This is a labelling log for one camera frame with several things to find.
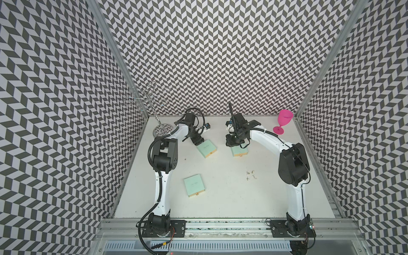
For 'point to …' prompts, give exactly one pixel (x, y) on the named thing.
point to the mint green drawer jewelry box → (206, 148)
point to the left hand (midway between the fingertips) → (199, 136)
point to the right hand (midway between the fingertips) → (228, 144)
